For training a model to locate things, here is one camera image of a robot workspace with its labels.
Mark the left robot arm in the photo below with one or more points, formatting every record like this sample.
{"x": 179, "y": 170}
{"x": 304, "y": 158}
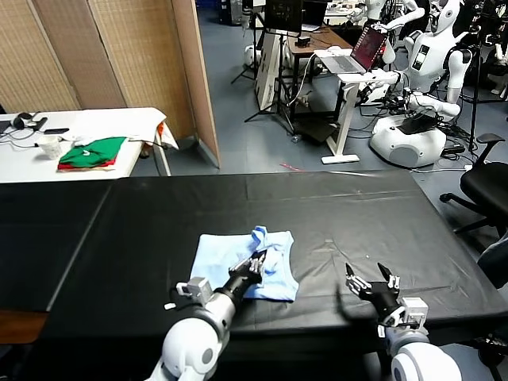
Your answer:
{"x": 194, "y": 341}

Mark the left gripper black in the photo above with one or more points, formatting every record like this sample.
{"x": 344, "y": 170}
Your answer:
{"x": 242, "y": 279}

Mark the black open laptop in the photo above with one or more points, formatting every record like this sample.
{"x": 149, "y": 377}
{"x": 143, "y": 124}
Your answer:
{"x": 313, "y": 14}

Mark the white side table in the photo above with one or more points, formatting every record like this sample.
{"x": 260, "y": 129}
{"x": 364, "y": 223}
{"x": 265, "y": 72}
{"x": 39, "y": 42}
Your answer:
{"x": 24, "y": 166}

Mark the silver open laptop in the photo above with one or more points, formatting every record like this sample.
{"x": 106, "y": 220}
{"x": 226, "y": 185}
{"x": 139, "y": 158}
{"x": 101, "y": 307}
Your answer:
{"x": 369, "y": 47}

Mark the blue chair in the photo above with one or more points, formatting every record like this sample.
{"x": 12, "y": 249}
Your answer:
{"x": 496, "y": 258}

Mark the red folded shirt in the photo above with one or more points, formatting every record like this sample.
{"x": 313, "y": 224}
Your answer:
{"x": 79, "y": 167}

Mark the black office chair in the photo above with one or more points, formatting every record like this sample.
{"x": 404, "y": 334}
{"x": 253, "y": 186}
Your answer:
{"x": 484, "y": 186}

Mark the large black tablecloth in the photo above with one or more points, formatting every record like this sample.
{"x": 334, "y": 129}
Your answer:
{"x": 278, "y": 206}

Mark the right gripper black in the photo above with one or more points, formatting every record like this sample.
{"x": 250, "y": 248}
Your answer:
{"x": 383, "y": 299}

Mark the white leaning board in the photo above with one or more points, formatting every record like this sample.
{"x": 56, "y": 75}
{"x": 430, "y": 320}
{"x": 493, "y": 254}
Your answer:
{"x": 266, "y": 67}

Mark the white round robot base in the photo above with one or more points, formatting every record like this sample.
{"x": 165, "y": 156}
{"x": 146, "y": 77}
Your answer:
{"x": 250, "y": 55}

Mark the black monitor on tripod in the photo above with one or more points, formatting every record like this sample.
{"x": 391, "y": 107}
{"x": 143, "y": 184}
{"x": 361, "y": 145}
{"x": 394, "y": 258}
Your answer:
{"x": 283, "y": 16}

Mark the black remote control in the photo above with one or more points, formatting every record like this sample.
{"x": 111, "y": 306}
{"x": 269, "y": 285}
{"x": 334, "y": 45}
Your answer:
{"x": 39, "y": 123}

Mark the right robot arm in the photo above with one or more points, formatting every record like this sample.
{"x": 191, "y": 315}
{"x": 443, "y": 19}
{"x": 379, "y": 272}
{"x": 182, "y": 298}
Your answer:
{"x": 420, "y": 361}

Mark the small black box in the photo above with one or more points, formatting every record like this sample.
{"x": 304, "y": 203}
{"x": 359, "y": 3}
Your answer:
{"x": 303, "y": 41}

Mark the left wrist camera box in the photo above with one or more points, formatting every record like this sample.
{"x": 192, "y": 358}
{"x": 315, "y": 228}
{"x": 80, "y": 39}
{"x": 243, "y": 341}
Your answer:
{"x": 196, "y": 291}

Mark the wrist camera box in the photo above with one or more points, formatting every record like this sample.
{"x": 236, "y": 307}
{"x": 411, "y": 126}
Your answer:
{"x": 196, "y": 291}
{"x": 412, "y": 311}

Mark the black tripod stand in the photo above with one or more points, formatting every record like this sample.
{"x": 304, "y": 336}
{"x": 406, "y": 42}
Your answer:
{"x": 280, "y": 79}

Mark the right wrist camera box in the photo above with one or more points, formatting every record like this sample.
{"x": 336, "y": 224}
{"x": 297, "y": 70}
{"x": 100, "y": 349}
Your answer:
{"x": 412, "y": 311}

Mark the brown wooden desk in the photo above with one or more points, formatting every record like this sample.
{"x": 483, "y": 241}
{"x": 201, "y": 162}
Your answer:
{"x": 321, "y": 39}

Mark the small black tablecloth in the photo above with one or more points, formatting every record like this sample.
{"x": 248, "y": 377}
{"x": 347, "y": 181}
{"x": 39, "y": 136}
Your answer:
{"x": 39, "y": 238}

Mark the white background humanoid robot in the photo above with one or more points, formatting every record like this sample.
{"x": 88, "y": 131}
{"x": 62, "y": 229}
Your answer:
{"x": 375, "y": 8}

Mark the white standing laptop desk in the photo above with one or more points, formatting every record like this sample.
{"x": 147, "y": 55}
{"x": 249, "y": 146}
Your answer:
{"x": 345, "y": 119}

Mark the black pole stand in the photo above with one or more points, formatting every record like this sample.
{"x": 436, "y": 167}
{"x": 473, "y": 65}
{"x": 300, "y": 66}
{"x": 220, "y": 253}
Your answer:
{"x": 474, "y": 99}

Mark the white cloth pile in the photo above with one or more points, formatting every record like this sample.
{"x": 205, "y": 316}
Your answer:
{"x": 115, "y": 123}

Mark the white computer mouse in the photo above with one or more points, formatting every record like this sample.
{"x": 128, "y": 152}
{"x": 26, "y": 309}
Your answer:
{"x": 334, "y": 50}

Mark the wooden folding screen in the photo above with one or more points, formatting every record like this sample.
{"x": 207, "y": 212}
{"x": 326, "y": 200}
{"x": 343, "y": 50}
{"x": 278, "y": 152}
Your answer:
{"x": 139, "y": 59}

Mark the white paper cup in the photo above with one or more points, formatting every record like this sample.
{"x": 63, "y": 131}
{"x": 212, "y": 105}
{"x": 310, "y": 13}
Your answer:
{"x": 51, "y": 147}

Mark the black light stand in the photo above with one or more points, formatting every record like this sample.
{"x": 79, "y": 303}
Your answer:
{"x": 254, "y": 39}

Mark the black headphones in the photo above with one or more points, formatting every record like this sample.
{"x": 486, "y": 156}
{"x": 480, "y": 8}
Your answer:
{"x": 20, "y": 120}

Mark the light blue t-shirt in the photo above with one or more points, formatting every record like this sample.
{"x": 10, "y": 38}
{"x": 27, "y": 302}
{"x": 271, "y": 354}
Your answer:
{"x": 222, "y": 258}

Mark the black smartphone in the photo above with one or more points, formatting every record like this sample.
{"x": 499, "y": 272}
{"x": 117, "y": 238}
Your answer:
{"x": 57, "y": 130}

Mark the green folded shirt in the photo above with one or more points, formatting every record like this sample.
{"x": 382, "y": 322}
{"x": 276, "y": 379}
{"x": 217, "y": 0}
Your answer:
{"x": 99, "y": 148}

